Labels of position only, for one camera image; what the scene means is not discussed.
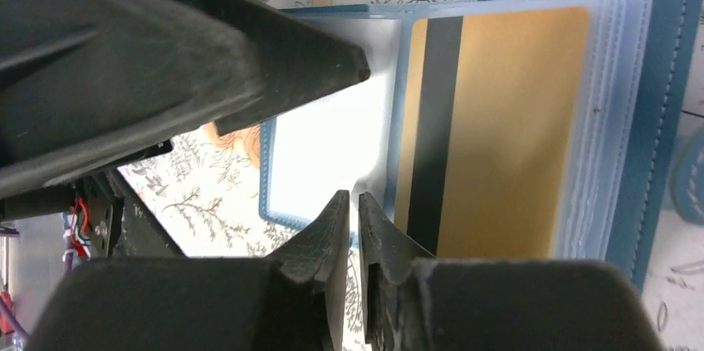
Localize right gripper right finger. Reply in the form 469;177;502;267
358;193;439;350

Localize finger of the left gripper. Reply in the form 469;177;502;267
1;0;370;197

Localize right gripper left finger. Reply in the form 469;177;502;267
266;190;350;350

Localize tan credit card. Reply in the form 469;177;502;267
394;7;591;258

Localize blue leather card holder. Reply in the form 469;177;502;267
259;0;703;287

